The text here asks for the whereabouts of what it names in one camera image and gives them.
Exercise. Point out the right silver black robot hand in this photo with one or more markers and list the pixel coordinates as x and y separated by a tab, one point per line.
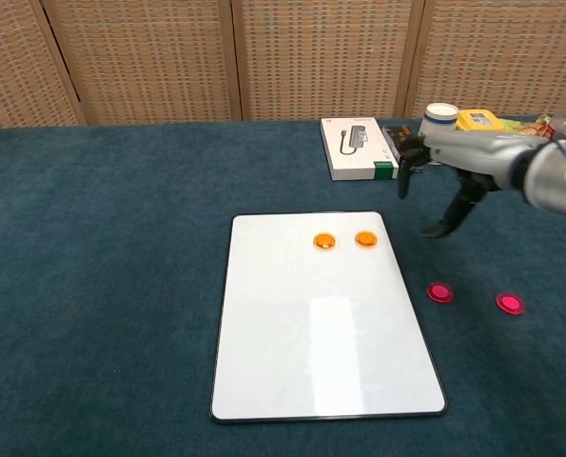
477	157

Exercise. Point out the white USB hub box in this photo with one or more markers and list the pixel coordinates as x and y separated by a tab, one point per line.
354	147

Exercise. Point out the white magnetic whiteboard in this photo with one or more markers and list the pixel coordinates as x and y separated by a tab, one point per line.
325	333

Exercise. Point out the small black box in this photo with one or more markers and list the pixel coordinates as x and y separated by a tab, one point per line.
396	133

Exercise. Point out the teal carpet table cover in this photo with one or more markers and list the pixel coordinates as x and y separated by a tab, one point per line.
97	238

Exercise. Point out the green snack bag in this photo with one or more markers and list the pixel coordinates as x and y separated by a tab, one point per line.
532	126

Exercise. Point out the white paper cup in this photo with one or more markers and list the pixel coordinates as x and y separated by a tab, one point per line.
442	116

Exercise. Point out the woven rattan folding screen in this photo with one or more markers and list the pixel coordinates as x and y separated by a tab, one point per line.
311	57

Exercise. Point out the red-pink round magnet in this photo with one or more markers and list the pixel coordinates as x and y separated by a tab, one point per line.
510	303
440	292

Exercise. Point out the yellow lidded green container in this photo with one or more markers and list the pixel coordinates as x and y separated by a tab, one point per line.
480	119

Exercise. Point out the yellow-orange round magnet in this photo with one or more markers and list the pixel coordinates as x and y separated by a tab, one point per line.
365	239
324	241

